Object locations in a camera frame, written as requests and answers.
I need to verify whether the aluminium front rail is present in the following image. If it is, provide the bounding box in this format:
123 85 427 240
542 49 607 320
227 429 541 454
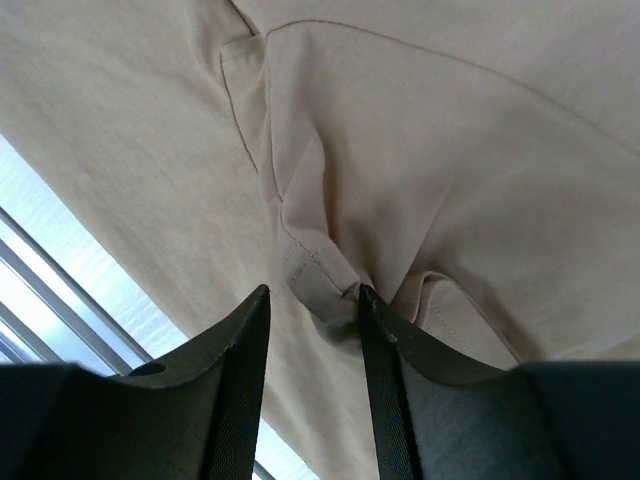
1 214 268 479

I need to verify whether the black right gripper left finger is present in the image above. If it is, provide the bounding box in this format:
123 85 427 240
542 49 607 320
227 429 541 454
1 286 270 479

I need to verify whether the beige t shirt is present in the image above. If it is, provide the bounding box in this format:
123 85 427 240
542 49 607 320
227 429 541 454
1 1 639 479

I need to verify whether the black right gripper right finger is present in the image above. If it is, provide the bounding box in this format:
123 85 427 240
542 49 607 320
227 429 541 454
357 286 639 479

